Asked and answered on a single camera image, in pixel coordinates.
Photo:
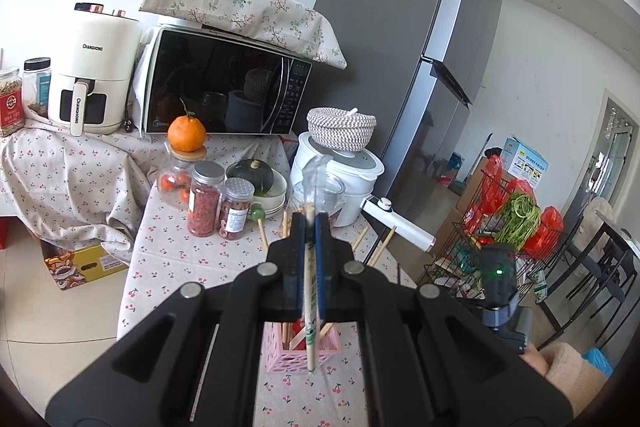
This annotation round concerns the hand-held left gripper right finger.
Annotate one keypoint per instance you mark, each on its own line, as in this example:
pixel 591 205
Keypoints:
pixel 332 277

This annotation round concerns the dark dining table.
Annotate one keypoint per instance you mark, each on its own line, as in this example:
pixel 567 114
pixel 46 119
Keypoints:
pixel 622 237

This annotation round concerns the dark green squash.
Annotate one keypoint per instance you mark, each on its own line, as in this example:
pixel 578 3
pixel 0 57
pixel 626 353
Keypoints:
pixel 250 177

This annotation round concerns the black power plug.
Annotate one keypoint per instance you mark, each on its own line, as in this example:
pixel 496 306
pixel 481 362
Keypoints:
pixel 128 125

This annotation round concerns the broom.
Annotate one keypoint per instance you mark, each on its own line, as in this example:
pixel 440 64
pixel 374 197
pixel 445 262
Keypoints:
pixel 482 157

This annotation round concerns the blue and white carton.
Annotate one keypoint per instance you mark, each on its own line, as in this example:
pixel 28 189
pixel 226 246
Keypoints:
pixel 525 162

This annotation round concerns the pink perforated utensil holder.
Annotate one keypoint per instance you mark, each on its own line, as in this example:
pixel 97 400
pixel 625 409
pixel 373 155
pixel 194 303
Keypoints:
pixel 295 359

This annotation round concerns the printed cardboard box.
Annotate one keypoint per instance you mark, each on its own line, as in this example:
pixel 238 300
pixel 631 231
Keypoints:
pixel 85 267

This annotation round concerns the grey refrigerator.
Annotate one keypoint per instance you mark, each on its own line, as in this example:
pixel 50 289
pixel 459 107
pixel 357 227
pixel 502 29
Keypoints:
pixel 390 57

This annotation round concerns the paper chopsticks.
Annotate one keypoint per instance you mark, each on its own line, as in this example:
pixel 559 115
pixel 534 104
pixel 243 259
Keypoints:
pixel 310 342

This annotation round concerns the green tipped wooden stick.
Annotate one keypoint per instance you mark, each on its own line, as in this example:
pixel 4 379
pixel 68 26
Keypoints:
pixel 257 212

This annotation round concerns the small dried berry jar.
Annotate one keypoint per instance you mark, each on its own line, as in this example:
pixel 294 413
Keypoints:
pixel 235 212

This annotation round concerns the bunch of wooden chopsticks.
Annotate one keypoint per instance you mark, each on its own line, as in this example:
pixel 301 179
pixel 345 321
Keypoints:
pixel 385 244

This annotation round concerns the cherry print tablecloth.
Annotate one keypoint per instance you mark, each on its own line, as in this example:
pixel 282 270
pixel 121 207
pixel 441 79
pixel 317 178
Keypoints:
pixel 60 172
pixel 165 257

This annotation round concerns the large goji berry jar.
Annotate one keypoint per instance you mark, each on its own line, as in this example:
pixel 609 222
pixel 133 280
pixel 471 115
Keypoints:
pixel 204 207

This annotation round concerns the red plastic bag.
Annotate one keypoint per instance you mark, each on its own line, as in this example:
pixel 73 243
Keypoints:
pixel 545 229
pixel 485 192

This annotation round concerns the wooden lid glass jar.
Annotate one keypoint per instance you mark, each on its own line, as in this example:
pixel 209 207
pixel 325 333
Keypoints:
pixel 172 182

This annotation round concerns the bunch of leafy greens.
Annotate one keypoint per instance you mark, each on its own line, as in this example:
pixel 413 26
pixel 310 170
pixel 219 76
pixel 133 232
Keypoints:
pixel 517 217

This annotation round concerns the black lid storage jar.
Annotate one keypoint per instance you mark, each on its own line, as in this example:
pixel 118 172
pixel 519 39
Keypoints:
pixel 36 87

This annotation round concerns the black microwave oven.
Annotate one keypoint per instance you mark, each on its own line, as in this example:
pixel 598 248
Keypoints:
pixel 215 82

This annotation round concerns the red label nut jar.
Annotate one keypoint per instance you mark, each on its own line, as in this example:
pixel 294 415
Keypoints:
pixel 10 107

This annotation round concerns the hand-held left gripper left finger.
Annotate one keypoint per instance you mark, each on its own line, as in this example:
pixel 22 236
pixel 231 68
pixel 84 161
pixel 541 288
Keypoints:
pixel 287 277

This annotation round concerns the orange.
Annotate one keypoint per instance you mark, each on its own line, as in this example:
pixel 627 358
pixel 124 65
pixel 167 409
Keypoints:
pixel 186 133

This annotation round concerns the white air fryer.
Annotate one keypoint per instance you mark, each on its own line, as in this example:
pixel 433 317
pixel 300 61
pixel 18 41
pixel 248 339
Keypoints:
pixel 95 57

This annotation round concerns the white bowl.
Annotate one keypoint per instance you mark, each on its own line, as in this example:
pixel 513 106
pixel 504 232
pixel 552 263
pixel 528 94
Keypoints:
pixel 272 202

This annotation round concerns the floral cover cloth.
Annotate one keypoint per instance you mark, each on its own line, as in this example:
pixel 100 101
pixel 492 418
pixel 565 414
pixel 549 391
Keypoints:
pixel 240 7

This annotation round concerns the glass panel door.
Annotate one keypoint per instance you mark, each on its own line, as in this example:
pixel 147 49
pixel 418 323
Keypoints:
pixel 617 147

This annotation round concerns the black chair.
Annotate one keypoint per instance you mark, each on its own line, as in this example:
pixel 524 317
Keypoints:
pixel 590 272

